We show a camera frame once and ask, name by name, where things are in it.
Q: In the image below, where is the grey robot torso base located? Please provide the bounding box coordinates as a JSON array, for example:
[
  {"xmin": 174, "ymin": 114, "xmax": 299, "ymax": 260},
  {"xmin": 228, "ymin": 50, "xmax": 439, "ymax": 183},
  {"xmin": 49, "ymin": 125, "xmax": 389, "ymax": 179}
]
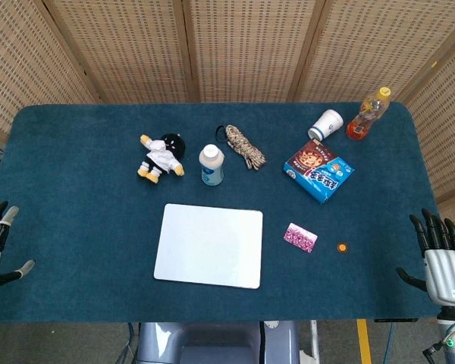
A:
[{"xmin": 136, "ymin": 321, "xmax": 300, "ymax": 364}]

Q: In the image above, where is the black head plush doll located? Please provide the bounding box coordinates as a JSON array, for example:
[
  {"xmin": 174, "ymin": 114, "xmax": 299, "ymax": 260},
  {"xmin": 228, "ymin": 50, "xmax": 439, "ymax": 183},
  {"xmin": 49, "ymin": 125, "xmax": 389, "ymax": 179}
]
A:
[{"xmin": 136, "ymin": 132, "xmax": 186, "ymax": 185}]

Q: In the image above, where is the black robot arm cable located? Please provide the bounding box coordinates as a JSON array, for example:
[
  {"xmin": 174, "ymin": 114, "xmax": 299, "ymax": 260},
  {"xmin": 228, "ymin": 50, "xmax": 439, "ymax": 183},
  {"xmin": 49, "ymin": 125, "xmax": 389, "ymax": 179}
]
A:
[{"xmin": 422, "ymin": 318, "xmax": 455, "ymax": 361}]

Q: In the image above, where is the beige braided rope bundle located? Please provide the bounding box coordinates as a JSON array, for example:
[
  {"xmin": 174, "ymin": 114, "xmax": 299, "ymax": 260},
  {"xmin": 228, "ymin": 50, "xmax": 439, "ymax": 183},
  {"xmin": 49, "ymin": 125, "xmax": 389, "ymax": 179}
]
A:
[{"xmin": 225, "ymin": 125, "xmax": 268, "ymax": 171}]

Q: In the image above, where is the white rectangular board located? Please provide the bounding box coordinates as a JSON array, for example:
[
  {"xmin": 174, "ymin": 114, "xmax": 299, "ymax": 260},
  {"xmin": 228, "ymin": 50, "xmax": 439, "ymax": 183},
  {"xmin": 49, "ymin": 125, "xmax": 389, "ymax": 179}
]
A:
[{"xmin": 153, "ymin": 203, "xmax": 264, "ymax": 290}]

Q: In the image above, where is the pink patterned card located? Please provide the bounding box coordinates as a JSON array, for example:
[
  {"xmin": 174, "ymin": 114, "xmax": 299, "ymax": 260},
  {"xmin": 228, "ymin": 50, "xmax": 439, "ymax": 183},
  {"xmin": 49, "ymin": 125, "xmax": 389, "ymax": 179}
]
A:
[{"xmin": 283, "ymin": 222, "xmax": 319, "ymax": 254}]

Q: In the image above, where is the orange drink bottle yellow cap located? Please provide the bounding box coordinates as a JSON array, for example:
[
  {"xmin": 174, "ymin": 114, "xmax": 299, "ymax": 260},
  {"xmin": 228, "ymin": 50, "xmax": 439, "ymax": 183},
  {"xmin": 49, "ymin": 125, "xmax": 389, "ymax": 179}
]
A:
[{"xmin": 346, "ymin": 86, "xmax": 392, "ymax": 141}]

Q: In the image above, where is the blue snack box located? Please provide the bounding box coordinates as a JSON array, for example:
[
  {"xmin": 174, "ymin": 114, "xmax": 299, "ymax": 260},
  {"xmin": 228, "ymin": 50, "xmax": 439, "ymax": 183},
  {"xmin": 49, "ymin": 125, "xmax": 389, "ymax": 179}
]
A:
[{"xmin": 283, "ymin": 138, "xmax": 356, "ymax": 205}]

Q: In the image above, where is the bamboo folding screen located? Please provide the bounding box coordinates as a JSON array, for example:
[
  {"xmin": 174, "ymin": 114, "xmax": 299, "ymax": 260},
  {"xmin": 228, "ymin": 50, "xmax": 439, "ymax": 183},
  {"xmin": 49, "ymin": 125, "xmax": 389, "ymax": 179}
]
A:
[{"xmin": 0, "ymin": 0, "xmax": 455, "ymax": 243}]

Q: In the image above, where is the teal felt table cloth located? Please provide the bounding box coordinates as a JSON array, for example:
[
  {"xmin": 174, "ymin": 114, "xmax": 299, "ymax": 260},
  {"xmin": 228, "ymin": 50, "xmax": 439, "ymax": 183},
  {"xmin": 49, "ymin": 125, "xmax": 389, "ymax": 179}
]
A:
[{"xmin": 0, "ymin": 102, "xmax": 455, "ymax": 324}]

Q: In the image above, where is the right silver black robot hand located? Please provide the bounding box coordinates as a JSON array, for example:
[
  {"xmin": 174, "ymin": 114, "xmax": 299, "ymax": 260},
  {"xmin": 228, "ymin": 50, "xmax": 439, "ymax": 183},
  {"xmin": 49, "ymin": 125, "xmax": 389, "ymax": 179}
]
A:
[{"xmin": 396, "ymin": 208, "xmax": 455, "ymax": 306}]

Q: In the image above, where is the white paper cup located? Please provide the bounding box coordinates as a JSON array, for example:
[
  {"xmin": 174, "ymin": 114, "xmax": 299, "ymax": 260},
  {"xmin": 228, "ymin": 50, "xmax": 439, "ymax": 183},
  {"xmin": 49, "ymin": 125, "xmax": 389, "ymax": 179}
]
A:
[{"xmin": 307, "ymin": 108, "xmax": 344, "ymax": 141}]

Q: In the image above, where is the white milk bottle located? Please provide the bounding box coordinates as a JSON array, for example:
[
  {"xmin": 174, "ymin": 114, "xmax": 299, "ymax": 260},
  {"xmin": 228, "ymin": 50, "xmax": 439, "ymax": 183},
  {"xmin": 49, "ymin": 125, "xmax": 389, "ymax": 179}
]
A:
[{"xmin": 199, "ymin": 143, "xmax": 225, "ymax": 187}]

